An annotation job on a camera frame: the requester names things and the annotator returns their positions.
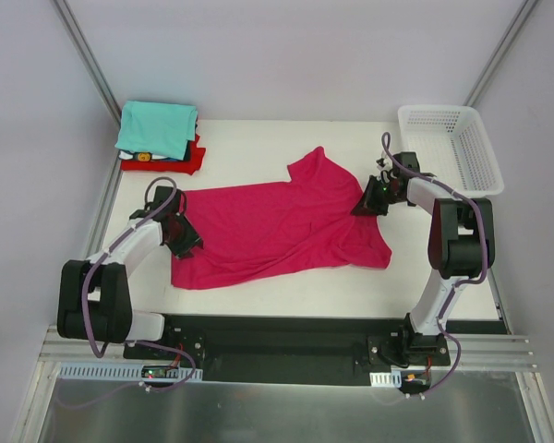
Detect crimson pink t shirt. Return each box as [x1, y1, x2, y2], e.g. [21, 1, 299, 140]
[171, 147, 392, 290]

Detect white plastic basket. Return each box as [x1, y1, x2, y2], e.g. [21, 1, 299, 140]
[397, 104, 504, 198]

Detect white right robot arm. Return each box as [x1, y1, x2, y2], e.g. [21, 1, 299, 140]
[351, 151, 494, 368]

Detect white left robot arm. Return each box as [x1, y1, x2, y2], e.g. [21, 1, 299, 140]
[56, 186, 203, 359]

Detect folded dark printed t shirt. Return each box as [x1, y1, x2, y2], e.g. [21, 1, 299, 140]
[118, 150, 191, 165]

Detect folded teal t shirt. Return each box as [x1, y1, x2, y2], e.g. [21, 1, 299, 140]
[115, 101, 198, 160]

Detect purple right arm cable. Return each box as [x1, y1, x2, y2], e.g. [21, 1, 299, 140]
[380, 132, 492, 398]

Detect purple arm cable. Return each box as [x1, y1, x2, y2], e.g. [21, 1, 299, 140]
[380, 132, 492, 398]
[79, 177, 180, 359]

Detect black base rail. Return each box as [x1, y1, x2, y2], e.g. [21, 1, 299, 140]
[123, 315, 451, 386]

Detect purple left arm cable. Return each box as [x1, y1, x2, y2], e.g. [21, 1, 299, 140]
[79, 177, 180, 359]

